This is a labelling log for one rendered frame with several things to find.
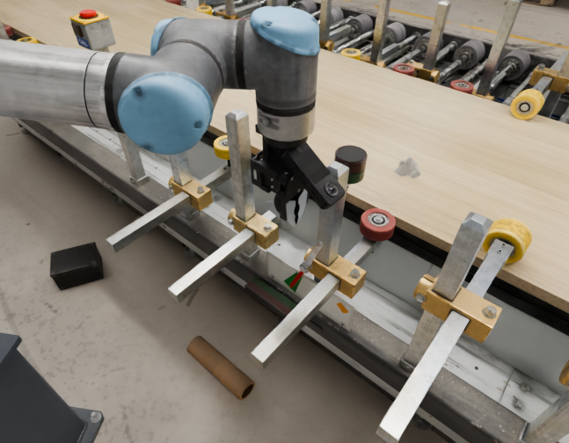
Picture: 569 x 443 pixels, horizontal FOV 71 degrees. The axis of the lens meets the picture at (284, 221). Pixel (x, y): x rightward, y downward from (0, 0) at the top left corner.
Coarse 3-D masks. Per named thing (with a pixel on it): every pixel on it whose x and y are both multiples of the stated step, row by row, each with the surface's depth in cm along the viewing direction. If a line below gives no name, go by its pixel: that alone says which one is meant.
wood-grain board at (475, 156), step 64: (0, 0) 218; (64, 0) 218; (128, 0) 218; (320, 64) 157; (320, 128) 122; (384, 128) 122; (448, 128) 122; (512, 128) 122; (384, 192) 100; (448, 192) 100; (512, 192) 100
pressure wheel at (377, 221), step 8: (376, 208) 95; (368, 216) 94; (376, 216) 93; (384, 216) 94; (392, 216) 93; (360, 224) 94; (368, 224) 91; (376, 224) 92; (384, 224) 92; (392, 224) 91; (368, 232) 91; (376, 232) 90; (384, 232) 90; (392, 232) 92; (376, 240) 92; (384, 240) 92
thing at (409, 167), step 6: (402, 162) 108; (408, 162) 109; (414, 162) 107; (402, 168) 105; (408, 168) 106; (414, 168) 106; (402, 174) 105; (408, 174) 105; (414, 174) 104; (420, 174) 105
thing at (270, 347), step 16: (368, 240) 94; (352, 256) 91; (320, 288) 84; (336, 288) 87; (304, 304) 81; (320, 304) 83; (288, 320) 79; (304, 320) 80; (272, 336) 76; (288, 336) 77; (256, 352) 74; (272, 352) 74
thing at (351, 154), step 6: (342, 150) 75; (348, 150) 75; (354, 150) 75; (360, 150) 75; (342, 156) 74; (348, 156) 74; (354, 156) 74; (360, 156) 74; (348, 162) 73; (354, 162) 72
